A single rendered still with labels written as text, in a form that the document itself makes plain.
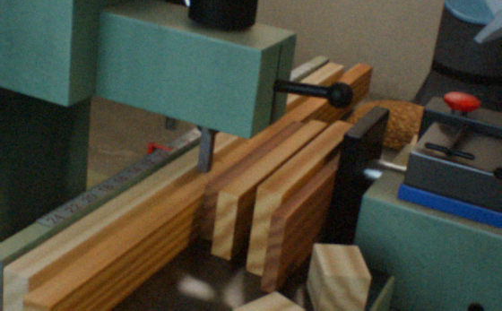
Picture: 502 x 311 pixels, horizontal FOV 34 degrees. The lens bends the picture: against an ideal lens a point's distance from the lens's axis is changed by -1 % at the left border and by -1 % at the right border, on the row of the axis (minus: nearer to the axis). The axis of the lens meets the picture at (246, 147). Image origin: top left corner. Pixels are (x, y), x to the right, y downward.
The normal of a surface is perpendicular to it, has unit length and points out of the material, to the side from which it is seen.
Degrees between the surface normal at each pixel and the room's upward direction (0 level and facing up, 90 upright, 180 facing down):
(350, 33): 90
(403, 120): 42
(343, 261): 0
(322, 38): 90
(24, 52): 90
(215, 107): 90
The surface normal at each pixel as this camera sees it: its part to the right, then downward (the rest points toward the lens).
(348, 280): 0.10, 0.39
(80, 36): 0.90, 0.26
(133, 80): -0.42, 0.29
